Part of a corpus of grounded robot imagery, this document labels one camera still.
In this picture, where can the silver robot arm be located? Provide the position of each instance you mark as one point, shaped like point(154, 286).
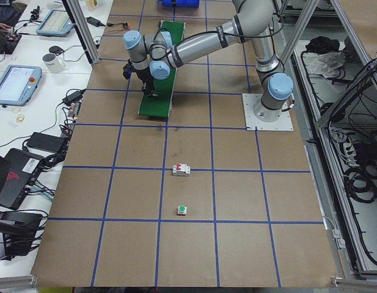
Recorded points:
point(155, 57)

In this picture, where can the blue plastic bin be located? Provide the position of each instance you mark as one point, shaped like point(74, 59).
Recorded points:
point(180, 3)

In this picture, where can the red white circuit breaker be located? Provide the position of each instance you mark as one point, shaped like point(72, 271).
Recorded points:
point(181, 169)

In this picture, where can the green conveyor belt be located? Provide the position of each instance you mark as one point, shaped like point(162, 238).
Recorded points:
point(160, 106)

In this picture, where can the green push button switch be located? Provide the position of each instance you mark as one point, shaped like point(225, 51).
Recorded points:
point(182, 210)

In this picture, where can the far teach pendant tablet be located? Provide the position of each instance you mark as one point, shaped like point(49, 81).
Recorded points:
point(56, 24)

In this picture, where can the white mug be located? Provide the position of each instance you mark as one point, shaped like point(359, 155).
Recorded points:
point(54, 63)

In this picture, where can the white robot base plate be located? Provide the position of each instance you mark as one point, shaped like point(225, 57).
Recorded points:
point(259, 118)

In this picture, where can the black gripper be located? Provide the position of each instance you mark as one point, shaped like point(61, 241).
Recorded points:
point(143, 78)

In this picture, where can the near teach pendant tablet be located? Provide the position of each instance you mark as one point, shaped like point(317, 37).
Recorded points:
point(18, 83)

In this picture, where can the teach pendant tablet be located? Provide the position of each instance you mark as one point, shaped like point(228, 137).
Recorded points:
point(18, 83)
point(56, 24)

